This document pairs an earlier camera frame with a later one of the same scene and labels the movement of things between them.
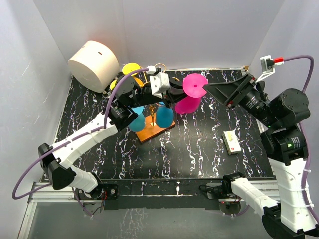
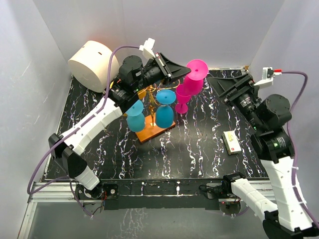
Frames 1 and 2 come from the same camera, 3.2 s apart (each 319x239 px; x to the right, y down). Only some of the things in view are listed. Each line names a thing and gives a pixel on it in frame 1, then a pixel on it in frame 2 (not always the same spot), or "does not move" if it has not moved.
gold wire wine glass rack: [151, 130] does not move
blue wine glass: [138, 124] does not move
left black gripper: [176, 93] to [169, 70]
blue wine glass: [164, 116] does not move
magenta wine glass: [193, 85] to [194, 81]
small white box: [232, 142] does not move
